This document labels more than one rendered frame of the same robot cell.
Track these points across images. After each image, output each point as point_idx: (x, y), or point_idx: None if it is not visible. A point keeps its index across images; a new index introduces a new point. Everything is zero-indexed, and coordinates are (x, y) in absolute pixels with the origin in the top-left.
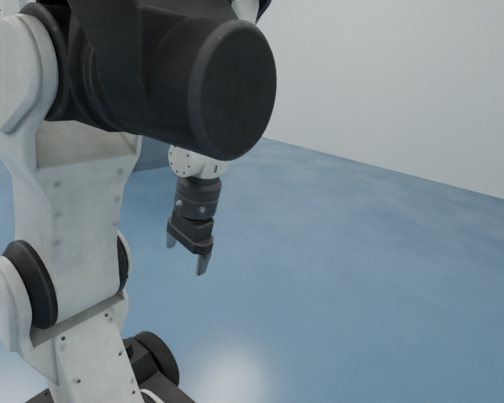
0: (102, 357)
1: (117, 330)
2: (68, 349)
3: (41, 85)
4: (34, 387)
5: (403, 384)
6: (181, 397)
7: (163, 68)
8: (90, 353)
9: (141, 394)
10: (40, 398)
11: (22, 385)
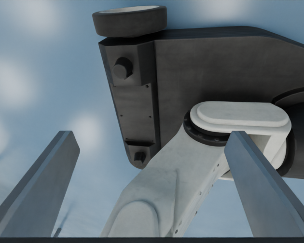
0: (194, 207)
1: (188, 209)
2: (181, 236)
3: None
4: (88, 78)
5: None
6: (197, 44)
7: None
8: (189, 218)
9: (220, 155)
10: (123, 118)
11: (83, 82)
